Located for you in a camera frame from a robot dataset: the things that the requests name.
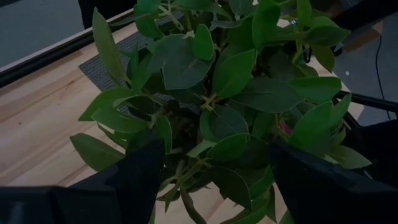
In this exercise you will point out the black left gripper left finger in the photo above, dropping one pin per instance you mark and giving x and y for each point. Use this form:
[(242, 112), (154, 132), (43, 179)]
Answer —
[(130, 193)]

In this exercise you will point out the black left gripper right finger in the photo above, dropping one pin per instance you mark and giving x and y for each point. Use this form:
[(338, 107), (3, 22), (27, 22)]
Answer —
[(320, 196)]

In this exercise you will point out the potted green leafy plant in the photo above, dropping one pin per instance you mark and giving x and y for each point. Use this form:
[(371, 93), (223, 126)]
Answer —
[(217, 93)]

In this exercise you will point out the dark grey woven placemat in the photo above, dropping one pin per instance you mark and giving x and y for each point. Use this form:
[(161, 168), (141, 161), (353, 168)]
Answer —
[(96, 71)]

